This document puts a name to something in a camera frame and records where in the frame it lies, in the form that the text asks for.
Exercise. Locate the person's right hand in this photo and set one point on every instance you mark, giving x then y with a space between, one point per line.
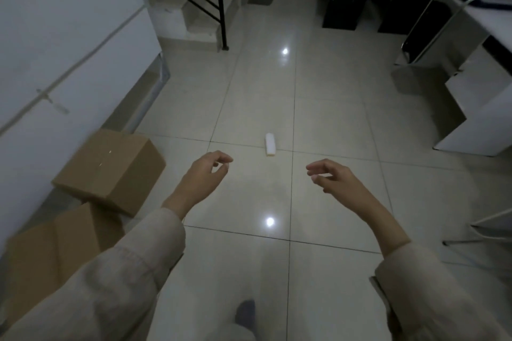
346 185

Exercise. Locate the person's left forearm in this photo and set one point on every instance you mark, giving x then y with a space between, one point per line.
100 281

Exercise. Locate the white desk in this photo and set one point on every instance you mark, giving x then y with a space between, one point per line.
480 121

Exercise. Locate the white staircase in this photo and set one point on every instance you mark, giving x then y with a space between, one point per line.
176 13

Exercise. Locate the person's light trousers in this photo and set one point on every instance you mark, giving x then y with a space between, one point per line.
240 334

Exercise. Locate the person's right forearm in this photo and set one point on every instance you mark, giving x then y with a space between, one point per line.
420 292

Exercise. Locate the person's left grey sock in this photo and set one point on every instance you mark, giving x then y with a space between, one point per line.
246 312

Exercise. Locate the white capped bottle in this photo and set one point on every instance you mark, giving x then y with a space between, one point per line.
270 144

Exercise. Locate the plain brown cardboard box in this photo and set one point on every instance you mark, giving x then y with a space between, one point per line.
108 169

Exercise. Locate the black metal frame chair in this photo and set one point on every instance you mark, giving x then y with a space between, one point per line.
424 33

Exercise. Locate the taped printed cardboard box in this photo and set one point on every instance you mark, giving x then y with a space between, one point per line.
40 249

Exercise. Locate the person's left hand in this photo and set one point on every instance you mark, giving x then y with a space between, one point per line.
200 181

